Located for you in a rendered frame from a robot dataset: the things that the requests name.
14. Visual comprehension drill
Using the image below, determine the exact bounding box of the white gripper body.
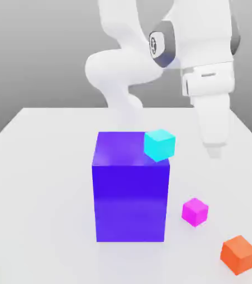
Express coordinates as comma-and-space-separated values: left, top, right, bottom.
191, 93, 230, 145

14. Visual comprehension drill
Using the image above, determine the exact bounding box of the small magenta cube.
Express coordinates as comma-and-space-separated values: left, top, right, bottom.
181, 197, 209, 228

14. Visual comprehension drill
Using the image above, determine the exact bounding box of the small orange cube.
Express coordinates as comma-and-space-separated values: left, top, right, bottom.
219, 235, 252, 276

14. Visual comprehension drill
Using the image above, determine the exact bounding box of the small cyan cube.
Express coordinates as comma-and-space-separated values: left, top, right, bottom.
143, 128, 177, 163

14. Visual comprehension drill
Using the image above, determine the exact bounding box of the large purple box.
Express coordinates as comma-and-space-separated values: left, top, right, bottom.
92, 131, 170, 243

